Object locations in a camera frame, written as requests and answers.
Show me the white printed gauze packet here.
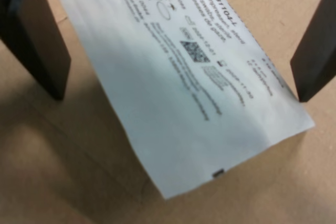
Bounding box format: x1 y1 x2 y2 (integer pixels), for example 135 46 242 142
48 0 316 200

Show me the brown cardboard sheet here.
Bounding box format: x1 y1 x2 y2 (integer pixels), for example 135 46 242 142
0 0 336 224

